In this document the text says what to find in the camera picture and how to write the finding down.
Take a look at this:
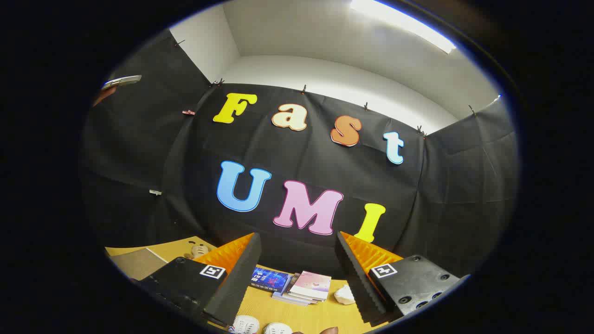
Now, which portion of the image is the beige fabric storage box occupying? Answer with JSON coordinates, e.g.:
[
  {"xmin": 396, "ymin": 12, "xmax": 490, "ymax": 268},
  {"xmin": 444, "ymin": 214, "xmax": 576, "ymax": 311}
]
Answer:
[{"xmin": 109, "ymin": 247, "xmax": 168, "ymax": 282}]

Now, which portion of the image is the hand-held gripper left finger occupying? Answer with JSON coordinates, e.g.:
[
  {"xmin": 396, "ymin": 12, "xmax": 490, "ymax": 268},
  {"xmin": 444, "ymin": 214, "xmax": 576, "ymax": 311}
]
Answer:
[{"xmin": 132, "ymin": 232, "xmax": 263, "ymax": 328}]

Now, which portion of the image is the brown dog plush toy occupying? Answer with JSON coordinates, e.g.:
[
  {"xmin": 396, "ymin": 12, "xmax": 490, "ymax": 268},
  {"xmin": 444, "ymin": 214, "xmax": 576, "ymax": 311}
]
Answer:
[{"xmin": 183, "ymin": 241, "xmax": 210, "ymax": 259}]

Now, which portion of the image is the pink cover book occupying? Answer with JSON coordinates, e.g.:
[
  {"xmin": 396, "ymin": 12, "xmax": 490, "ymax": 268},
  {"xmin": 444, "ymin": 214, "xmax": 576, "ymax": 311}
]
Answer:
[{"xmin": 289, "ymin": 271, "xmax": 332, "ymax": 301}]

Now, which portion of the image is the white plush toy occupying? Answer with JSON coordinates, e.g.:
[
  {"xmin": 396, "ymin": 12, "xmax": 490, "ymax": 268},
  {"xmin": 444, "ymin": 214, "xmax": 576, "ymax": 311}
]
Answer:
[{"xmin": 334, "ymin": 284, "xmax": 356, "ymax": 305}]

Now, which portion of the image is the white book under pink book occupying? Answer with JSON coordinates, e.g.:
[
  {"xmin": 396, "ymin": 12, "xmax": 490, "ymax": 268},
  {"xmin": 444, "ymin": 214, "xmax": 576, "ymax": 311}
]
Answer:
[{"xmin": 281, "ymin": 274, "xmax": 322, "ymax": 304}]

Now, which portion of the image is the blue-edged book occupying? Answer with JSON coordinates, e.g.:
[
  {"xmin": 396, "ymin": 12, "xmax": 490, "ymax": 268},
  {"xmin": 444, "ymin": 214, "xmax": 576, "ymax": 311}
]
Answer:
[{"xmin": 271, "ymin": 290, "xmax": 309, "ymax": 307}]

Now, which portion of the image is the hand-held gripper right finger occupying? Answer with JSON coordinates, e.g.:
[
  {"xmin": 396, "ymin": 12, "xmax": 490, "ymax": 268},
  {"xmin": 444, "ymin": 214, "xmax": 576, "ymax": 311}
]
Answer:
[{"xmin": 335, "ymin": 231, "xmax": 469, "ymax": 325}]

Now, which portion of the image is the dark blue book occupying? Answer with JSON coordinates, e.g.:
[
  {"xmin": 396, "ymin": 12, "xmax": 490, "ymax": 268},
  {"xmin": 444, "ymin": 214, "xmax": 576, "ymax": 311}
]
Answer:
[{"xmin": 250, "ymin": 267, "xmax": 293, "ymax": 294}]

